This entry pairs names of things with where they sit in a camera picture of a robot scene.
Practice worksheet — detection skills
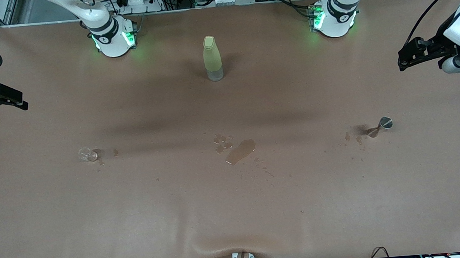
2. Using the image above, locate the steel jigger measuring cup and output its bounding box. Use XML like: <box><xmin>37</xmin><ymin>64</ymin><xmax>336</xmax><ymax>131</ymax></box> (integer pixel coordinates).
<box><xmin>365</xmin><ymin>116</ymin><xmax>394</xmax><ymax>139</ymax></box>

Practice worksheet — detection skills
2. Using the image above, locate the white power strip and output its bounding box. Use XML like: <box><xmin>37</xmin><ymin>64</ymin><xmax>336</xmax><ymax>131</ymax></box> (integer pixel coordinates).
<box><xmin>115</xmin><ymin>0</ymin><xmax>164</xmax><ymax>15</ymax></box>

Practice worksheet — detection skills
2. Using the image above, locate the small clear glass cup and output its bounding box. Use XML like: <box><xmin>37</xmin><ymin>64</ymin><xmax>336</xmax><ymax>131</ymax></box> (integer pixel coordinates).
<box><xmin>78</xmin><ymin>146</ymin><xmax>99</xmax><ymax>163</ymax></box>

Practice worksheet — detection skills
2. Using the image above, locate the brown liquid puddle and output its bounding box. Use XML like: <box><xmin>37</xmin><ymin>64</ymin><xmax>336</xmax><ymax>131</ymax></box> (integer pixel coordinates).
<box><xmin>223</xmin><ymin>139</ymin><xmax>258</xmax><ymax>166</ymax></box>

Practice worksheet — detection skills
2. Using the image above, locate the yellow-green bottle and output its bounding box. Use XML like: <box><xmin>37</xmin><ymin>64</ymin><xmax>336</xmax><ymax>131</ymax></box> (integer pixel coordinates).
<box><xmin>201</xmin><ymin>35</ymin><xmax>225</xmax><ymax>83</ymax></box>

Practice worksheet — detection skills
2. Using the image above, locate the brown table mat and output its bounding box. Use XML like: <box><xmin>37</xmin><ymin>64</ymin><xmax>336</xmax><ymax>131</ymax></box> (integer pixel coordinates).
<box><xmin>0</xmin><ymin>0</ymin><xmax>460</xmax><ymax>258</ymax></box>

